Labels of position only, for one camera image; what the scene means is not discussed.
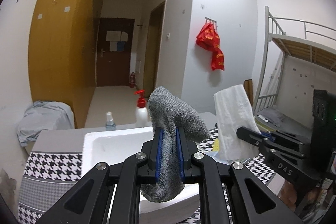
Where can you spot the small clear spray bottle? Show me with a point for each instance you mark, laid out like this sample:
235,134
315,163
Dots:
110,124

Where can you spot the grey folded clothes on bed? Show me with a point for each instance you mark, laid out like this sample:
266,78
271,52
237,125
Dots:
271,115

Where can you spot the white styrofoam box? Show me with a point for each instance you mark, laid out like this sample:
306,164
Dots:
113,147

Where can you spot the grey towel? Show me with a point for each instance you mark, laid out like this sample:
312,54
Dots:
169,113

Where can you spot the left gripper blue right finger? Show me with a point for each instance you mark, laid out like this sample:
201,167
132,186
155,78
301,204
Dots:
229,193

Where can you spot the wooden boards against wall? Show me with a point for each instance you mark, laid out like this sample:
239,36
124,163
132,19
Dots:
248,87

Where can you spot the houndstooth table runner cloth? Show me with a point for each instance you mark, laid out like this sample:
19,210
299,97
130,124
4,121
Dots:
53,167

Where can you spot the person's right hand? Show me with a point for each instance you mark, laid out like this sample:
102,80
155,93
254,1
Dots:
289,196

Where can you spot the red hanging bags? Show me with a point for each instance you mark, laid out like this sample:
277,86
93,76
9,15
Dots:
208,39

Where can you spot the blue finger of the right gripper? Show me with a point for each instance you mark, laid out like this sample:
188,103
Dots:
268,135
252,137

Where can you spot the yellow foam net sleeve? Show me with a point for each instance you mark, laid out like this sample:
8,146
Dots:
215,147

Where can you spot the light blue crumpled cloth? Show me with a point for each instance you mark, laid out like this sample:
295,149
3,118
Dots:
44,115

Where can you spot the dark brown entry door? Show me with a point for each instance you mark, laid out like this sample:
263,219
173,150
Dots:
114,43

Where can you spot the wooden wardrobe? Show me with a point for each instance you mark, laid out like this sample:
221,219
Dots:
61,56

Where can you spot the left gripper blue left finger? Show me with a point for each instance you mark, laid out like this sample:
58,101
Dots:
110,193

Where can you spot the metal bunk bed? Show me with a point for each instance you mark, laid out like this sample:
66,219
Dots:
298,58

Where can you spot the white red pump bottle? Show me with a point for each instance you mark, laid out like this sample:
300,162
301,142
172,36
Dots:
141,113

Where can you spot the red fire extinguisher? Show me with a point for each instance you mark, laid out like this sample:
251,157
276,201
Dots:
132,80

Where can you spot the white towel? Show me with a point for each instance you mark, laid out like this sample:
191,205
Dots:
233,110

